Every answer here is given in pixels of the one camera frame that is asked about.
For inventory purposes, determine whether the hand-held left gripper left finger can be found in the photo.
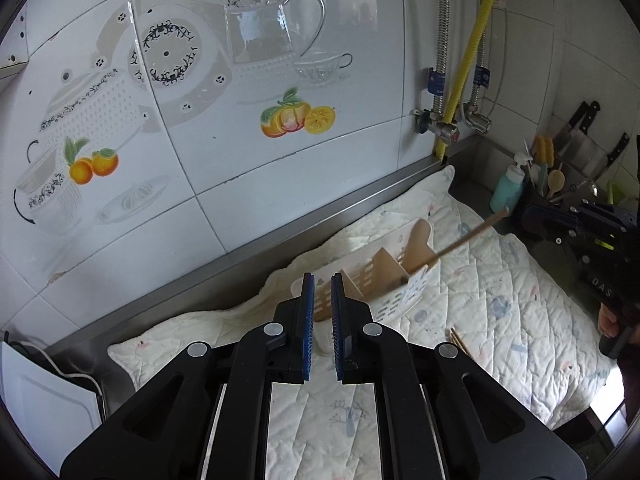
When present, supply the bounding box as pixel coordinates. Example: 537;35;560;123
60;272;316;480

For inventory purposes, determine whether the wooden spoon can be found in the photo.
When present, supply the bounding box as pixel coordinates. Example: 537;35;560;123
547;162;567;200

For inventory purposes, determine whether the person's right hand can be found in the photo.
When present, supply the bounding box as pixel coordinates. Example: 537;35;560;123
597;305;625;342

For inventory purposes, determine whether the white quilted printed mat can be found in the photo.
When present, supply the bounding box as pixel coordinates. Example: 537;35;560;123
107;165;626;480

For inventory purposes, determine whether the black-handled cleaver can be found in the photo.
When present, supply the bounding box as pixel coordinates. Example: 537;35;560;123
556;101;603;173

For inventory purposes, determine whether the metal pipe valve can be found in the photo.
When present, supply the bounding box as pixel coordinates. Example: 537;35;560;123
412;107;462;145
461;102;495;135

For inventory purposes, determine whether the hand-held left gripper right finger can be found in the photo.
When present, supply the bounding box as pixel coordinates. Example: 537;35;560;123
331;272;586;480

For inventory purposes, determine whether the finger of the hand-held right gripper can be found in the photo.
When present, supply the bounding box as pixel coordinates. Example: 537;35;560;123
520;203;588;228
522;224;583;261

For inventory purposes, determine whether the corrugated metal hose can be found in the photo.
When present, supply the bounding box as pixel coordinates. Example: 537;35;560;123
433;0;450;117
469;0;491;111

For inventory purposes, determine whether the beige plastic utensil holder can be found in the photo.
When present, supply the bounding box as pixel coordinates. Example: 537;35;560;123
290;219;442;327

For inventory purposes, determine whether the white appliance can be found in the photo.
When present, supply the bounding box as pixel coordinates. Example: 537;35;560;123
0;341;103;463

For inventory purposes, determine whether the black-handled kitchen knife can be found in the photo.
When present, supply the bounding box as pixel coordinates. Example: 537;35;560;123
600;132;632;182

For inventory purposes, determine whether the white power cable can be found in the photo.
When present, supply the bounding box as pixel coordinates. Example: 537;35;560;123
7;341;107;413

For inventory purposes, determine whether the yellow gas hose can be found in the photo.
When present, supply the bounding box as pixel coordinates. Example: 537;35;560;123
436;0;502;162

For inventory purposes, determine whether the teal plastic bottle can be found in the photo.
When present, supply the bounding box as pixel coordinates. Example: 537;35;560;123
490;152;527;215

